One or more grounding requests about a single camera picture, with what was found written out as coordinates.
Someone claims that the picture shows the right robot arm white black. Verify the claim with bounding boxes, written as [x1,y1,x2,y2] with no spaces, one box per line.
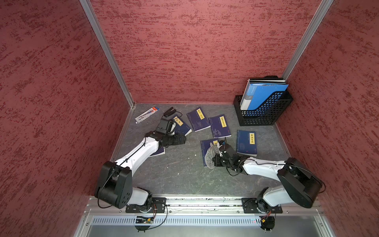
[204,142,326,214]

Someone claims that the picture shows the blue folder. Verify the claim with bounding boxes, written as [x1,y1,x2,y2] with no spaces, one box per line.
[240,83,288,111]

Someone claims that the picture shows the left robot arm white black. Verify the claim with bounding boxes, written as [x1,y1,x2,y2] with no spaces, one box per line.
[94,118,186,212]

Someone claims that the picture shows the black mesh file holder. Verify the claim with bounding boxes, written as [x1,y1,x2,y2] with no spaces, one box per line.
[234,91,293,126]

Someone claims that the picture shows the blue book Tang poems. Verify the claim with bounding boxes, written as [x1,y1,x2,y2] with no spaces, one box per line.
[187,107,211,132]

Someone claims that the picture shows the blue book Mengxi Bitan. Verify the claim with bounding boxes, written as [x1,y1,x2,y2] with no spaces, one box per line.
[236,130,258,157]

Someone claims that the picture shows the blue book Yuewei notes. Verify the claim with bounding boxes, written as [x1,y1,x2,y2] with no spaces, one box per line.
[208,114,232,138]

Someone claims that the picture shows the dark folders behind blue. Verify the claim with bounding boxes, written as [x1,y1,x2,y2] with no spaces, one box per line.
[248,76,286,85]

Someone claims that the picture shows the white red pen package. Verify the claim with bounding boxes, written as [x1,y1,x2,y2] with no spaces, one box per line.
[135,107,159,124]

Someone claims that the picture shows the blue book Shijing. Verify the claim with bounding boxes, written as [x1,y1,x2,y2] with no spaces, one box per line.
[150,148,165,157]

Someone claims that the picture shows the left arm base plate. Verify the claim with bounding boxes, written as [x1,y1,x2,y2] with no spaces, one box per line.
[125,197,167,214]

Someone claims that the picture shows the black stapler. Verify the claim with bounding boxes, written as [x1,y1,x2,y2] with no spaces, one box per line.
[163,107,176,118]

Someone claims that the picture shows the blue book Hanfeizi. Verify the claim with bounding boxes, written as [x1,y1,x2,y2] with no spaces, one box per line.
[200,139,219,167]

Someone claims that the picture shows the grey knitted cloth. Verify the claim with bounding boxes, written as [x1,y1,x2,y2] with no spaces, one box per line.
[204,143,220,169]

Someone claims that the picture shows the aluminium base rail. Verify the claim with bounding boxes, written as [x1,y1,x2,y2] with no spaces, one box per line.
[74,195,335,237]

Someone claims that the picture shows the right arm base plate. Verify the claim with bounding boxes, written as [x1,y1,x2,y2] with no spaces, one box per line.
[241,198,283,215]

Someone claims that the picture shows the blue book Zhuangzi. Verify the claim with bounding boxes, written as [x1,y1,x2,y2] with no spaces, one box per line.
[171,114,192,136]

